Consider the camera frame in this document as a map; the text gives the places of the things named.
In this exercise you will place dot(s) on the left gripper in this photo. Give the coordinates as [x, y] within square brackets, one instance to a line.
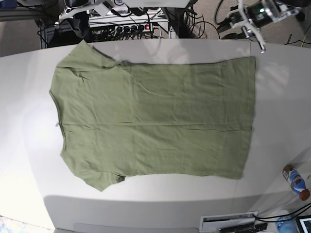
[249, 19]

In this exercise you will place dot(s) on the green T-shirt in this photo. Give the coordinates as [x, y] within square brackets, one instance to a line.
[122, 119]

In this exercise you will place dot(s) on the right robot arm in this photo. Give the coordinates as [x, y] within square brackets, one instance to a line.
[72, 7]

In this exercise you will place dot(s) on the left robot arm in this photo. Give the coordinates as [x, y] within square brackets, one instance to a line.
[278, 10]

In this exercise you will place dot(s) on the brown bottle blue label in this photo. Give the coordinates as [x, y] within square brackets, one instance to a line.
[296, 182]

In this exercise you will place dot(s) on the white tray with black device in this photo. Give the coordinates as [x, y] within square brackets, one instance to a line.
[214, 224]

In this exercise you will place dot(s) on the laptop screen corner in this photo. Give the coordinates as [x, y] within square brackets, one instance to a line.
[304, 224]

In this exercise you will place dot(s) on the blue water bottle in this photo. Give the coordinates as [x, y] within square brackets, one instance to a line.
[285, 225]

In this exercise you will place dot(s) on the white power strip red switch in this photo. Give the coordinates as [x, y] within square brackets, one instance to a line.
[134, 28]

